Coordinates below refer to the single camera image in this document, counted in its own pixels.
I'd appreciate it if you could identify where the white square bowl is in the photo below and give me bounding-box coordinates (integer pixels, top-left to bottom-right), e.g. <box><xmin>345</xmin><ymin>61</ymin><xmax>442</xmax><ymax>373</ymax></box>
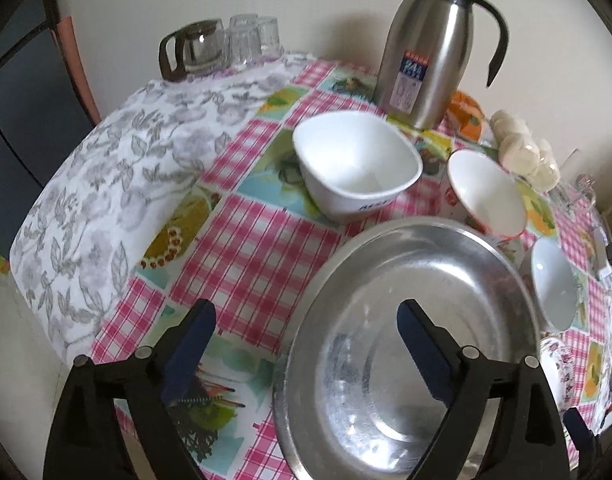
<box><xmin>292</xmin><ymin>111</ymin><xmax>424</xmax><ymax>223</ymax></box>

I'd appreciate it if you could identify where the bag of steamed buns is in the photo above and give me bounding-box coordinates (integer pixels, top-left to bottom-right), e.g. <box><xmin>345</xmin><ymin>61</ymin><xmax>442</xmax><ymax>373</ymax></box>
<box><xmin>488</xmin><ymin>110</ymin><xmax>560</xmax><ymax>192</ymax></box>

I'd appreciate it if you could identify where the floral rim plate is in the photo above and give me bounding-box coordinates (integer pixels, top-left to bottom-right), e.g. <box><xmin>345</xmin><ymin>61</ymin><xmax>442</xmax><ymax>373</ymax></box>
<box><xmin>538</xmin><ymin>336</ymin><xmax>579</xmax><ymax>411</ymax></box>

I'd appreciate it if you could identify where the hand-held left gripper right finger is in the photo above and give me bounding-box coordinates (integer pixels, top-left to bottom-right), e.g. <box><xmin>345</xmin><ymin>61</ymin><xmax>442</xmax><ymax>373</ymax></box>
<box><xmin>397</xmin><ymin>299</ymin><xmax>571</xmax><ymax>480</ymax></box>

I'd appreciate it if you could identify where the orange snack packet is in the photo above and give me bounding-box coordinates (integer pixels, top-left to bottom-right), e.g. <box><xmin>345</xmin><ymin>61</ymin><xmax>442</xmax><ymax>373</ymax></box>
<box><xmin>446</xmin><ymin>90</ymin><xmax>485</xmax><ymax>142</ymax></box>

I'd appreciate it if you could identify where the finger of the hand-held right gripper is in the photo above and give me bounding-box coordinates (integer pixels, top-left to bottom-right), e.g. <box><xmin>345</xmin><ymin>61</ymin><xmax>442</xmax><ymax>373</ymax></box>
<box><xmin>563</xmin><ymin>406</ymin><xmax>602</xmax><ymax>476</ymax></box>

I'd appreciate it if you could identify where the grey floral cloth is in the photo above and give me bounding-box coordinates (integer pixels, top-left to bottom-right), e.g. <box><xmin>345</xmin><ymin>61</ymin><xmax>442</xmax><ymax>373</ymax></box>
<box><xmin>9</xmin><ymin>52</ymin><xmax>317</xmax><ymax>366</ymax></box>

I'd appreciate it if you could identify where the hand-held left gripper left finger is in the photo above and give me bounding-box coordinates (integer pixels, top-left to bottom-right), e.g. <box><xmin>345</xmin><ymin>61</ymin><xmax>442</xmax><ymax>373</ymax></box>
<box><xmin>42</xmin><ymin>299</ymin><xmax>217</xmax><ymax>480</ymax></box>

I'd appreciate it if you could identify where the white bowl with red rim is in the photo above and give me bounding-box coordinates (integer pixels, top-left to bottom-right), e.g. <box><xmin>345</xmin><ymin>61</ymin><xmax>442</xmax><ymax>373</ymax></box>
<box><xmin>447</xmin><ymin>149</ymin><xmax>528</xmax><ymax>239</ymax></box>

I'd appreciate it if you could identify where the steel thermos jug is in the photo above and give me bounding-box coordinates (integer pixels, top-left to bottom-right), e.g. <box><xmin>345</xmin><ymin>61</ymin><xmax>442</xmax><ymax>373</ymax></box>
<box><xmin>375</xmin><ymin>0</ymin><xmax>510</xmax><ymax>131</ymax></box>

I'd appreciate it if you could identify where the glass coffee pot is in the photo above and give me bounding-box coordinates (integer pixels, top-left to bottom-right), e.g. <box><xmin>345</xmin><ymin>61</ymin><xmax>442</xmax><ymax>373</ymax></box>
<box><xmin>159</xmin><ymin>18</ymin><xmax>227</xmax><ymax>82</ymax></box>

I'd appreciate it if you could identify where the dark blue cabinet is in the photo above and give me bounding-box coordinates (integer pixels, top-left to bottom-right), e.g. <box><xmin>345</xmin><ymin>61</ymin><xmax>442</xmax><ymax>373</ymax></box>
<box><xmin>0</xmin><ymin>0</ymin><xmax>102</xmax><ymax>246</ymax></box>

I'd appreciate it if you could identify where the small white printed bowl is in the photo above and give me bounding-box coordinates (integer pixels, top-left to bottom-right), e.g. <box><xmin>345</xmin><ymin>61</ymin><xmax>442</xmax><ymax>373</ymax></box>
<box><xmin>530</xmin><ymin>236</ymin><xmax>580</xmax><ymax>333</ymax></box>

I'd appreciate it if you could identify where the pink checked plastic tablecloth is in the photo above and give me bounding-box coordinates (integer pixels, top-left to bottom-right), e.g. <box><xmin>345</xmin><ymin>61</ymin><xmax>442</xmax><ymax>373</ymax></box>
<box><xmin>88</xmin><ymin>57</ymin><xmax>612</xmax><ymax>480</ymax></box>

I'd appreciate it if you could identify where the steel basin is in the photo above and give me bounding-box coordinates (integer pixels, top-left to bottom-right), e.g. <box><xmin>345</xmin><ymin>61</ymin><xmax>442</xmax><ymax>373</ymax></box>
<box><xmin>272</xmin><ymin>217</ymin><xmax>561</xmax><ymax>480</ymax></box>

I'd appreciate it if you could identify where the clear glass mug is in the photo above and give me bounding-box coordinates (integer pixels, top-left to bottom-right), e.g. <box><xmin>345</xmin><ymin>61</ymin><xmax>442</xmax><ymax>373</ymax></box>
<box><xmin>560</xmin><ymin>172</ymin><xmax>600</xmax><ymax>218</ymax></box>

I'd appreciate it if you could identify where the clear drinking glass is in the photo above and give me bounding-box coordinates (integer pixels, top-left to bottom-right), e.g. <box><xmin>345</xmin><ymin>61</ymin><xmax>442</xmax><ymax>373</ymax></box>
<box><xmin>225</xmin><ymin>27</ymin><xmax>264</xmax><ymax>67</ymax></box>
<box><xmin>256</xmin><ymin>16</ymin><xmax>283</xmax><ymax>56</ymax></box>
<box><xmin>229</xmin><ymin>12</ymin><xmax>261</xmax><ymax>33</ymax></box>

